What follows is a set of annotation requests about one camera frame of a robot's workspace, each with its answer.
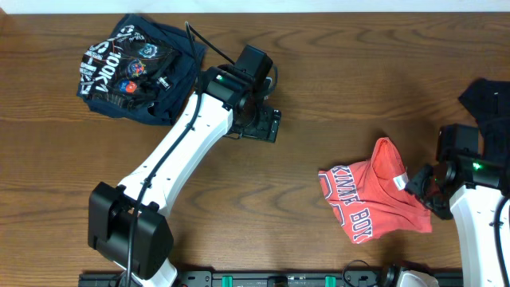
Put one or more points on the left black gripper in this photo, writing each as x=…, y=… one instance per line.
x=268, y=126

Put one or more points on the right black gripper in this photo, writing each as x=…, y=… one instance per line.
x=415, y=184

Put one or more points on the coral red t-shirt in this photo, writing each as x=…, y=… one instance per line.
x=368, y=198

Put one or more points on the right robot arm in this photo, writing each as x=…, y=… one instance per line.
x=474, y=193

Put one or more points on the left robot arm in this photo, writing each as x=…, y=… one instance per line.
x=127, y=224

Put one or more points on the black garment at right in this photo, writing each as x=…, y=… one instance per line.
x=488, y=102

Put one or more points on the folded black printed t-shirt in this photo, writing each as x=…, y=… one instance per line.
x=144, y=71

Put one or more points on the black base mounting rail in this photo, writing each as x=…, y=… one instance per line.
x=208, y=279

